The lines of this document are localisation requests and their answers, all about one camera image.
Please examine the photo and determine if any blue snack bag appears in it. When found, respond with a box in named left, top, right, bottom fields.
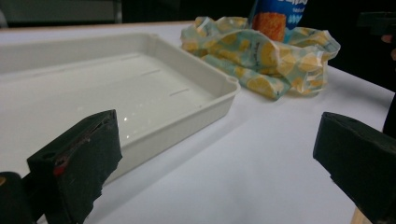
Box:
left=248, top=0, right=309, bottom=44

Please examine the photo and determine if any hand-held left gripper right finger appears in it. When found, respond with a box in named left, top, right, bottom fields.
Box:
left=312, top=111, right=396, bottom=224

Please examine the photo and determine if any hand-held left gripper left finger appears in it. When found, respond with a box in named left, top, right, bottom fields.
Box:
left=26, top=109, right=123, bottom=224

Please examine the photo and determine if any lemon print snack packet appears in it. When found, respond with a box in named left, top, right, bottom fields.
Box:
left=180, top=16, right=342, bottom=101

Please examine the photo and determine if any white plastic tray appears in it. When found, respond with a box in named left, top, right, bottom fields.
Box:
left=0, top=32, right=242, bottom=185

